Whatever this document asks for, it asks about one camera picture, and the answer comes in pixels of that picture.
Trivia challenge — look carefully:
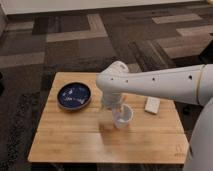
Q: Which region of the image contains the wooden table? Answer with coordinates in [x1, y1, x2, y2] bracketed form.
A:
[28, 72, 188, 164]

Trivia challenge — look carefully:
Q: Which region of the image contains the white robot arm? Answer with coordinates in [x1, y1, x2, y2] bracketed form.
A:
[96, 61, 213, 171]

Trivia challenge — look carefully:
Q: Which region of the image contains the white rectangular block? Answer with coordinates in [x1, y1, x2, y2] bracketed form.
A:
[145, 97, 160, 114]

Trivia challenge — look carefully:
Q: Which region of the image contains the white ceramic cup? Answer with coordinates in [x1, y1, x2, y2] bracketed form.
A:
[112, 104, 133, 129]

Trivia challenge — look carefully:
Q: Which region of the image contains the dark blue ceramic bowl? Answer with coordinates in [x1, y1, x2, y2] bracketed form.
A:
[57, 82, 91, 111]

